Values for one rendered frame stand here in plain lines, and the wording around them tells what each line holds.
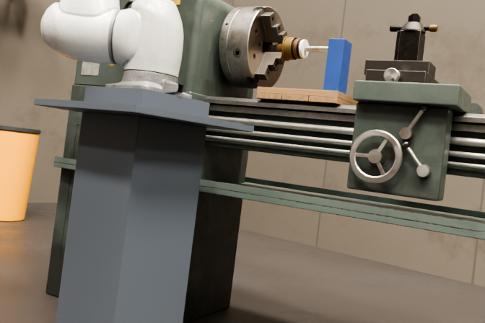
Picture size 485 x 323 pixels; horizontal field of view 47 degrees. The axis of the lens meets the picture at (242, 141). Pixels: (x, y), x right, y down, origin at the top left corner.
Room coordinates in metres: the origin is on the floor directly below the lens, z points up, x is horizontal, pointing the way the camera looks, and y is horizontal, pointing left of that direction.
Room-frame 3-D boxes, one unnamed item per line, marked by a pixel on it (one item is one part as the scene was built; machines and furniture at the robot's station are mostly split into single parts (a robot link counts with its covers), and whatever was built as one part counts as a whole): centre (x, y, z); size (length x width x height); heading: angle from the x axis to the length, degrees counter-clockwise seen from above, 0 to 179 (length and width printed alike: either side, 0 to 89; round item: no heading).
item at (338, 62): (2.02, -0.31, 1.00); 0.08 x 0.06 x 0.23; 150
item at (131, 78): (1.58, 0.27, 0.83); 0.22 x 0.18 x 0.06; 50
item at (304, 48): (2.06, -0.23, 1.08); 0.13 x 0.07 x 0.07; 60
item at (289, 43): (2.11, -0.14, 1.08); 0.09 x 0.09 x 0.09; 60
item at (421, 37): (1.82, -0.50, 1.07); 0.07 x 0.07 x 0.10; 60
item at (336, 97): (2.05, -0.25, 0.89); 0.36 x 0.30 x 0.04; 150
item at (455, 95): (1.82, -0.57, 0.90); 0.53 x 0.30 x 0.06; 150
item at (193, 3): (2.37, 0.35, 1.06); 0.59 x 0.48 x 0.39; 60
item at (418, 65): (1.82, -0.48, 1.00); 0.20 x 0.10 x 0.05; 60
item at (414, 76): (1.87, -0.54, 0.95); 0.43 x 0.18 x 0.04; 150
